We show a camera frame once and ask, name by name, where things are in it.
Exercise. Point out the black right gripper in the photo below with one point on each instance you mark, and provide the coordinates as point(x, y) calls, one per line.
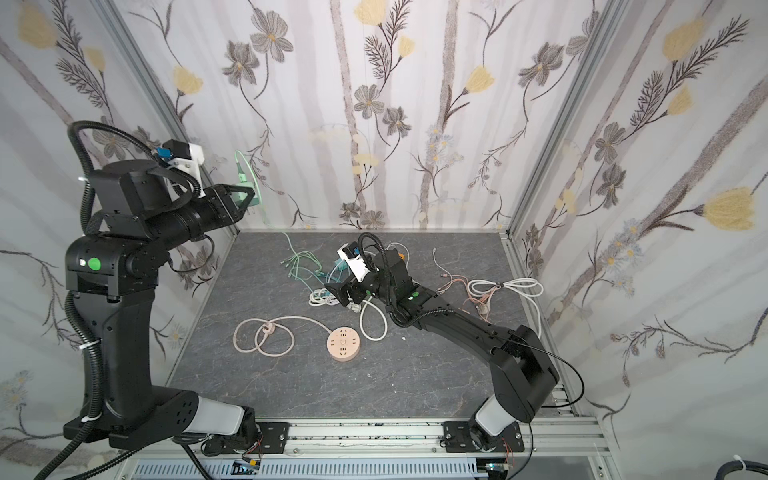
point(346, 289)

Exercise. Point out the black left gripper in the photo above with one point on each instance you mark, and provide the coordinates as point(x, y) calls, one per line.
point(222, 202)

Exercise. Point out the round beige power strip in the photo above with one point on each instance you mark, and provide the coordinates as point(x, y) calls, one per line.
point(343, 344)

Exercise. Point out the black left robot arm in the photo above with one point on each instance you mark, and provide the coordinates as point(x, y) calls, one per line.
point(111, 283)

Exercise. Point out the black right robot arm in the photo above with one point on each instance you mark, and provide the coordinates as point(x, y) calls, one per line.
point(522, 371)

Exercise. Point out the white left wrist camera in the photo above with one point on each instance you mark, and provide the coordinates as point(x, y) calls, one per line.
point(187, 157)

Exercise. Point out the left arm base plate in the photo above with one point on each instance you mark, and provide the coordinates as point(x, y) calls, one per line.
point(257, 438)

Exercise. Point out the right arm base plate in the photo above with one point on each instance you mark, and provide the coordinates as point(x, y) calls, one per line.
point(468, 437)

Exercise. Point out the aluminium rail frame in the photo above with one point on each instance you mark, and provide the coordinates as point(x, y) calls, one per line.
point(419, 448)

